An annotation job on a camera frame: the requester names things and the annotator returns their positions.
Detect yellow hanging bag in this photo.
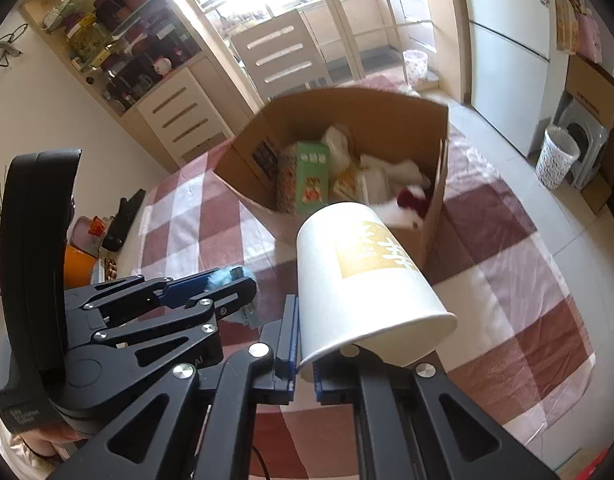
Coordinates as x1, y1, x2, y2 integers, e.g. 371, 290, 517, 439
554, 0, 580, 53

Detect grey floor mat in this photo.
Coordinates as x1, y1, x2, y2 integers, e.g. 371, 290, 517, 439
359, 45, 405, 71

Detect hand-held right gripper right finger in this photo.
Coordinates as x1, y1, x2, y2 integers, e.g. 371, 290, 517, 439
312, 344, 558, 480

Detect large cardboard box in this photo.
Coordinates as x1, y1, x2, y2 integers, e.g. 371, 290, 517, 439
212, 86, 450, 267

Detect white towel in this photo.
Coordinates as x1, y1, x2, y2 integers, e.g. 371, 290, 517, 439
359, 154, 430, 201

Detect grey plastic stool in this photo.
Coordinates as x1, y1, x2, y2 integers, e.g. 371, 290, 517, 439
554, 92, 610, 191

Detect shelf of jars and boxes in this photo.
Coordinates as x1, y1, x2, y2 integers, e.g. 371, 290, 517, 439
20, 0, 208, 118

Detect light blue fluffy toy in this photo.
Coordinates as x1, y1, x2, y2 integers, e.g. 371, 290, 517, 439
202, 265, 263, 331

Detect flattened cardboard boxes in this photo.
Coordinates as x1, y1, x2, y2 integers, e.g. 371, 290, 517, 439
582, 130, 614, 216

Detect black plastic object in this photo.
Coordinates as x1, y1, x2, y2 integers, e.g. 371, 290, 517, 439
101, 189, 147, 252

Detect green card game box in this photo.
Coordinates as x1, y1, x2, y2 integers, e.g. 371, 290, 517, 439
276, 141, 333, 218

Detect white plastic packet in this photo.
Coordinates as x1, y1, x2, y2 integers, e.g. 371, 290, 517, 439
321, 124, 360, 171

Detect red and white checked tablecloth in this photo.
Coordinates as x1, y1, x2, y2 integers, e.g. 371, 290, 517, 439
132, 74, 598, 480

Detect cream drawer cabinet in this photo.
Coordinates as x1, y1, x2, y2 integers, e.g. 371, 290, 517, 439
134, 57, 258, 171

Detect closed cardboard carton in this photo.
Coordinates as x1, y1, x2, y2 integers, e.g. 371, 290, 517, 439
564, 54, 614, 128

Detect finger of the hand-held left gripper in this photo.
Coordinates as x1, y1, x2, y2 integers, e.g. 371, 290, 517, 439
91, 275, 259, 369
66, 270, 216, 322

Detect white paper cup gold print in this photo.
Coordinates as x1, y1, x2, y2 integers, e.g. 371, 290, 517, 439
295, 201, 459, 370

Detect cream slatted chair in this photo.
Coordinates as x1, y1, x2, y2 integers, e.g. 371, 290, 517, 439
230, 10, 333, 106

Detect tray of nuts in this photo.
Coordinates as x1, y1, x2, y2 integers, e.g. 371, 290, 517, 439
91, 255, 120, 283

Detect orange plastic container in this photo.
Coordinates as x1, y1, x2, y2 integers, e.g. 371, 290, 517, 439
63, 245, 99, 291

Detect cream kitchen cabinets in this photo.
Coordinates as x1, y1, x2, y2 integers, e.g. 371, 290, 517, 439
297, 0, 438, 61

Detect white refrigerator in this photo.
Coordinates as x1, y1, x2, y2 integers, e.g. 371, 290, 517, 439
457, 0, 555, 158

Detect pink hanging bag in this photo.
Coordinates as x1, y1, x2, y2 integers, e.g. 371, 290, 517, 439
574, 12, 604, 63

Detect person's left forearm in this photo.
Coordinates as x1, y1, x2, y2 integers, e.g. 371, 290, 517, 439
0, 412, 95, 480

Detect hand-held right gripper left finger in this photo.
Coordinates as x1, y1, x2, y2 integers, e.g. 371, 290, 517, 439
52, 294, 302, 480

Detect white cat plush toy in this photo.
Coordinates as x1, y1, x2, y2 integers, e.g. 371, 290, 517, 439
382, 182, 433, 228

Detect white patterned waste basket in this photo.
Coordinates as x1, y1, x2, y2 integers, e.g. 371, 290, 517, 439
536, 126, 581, 190
403, 50, 429, 86

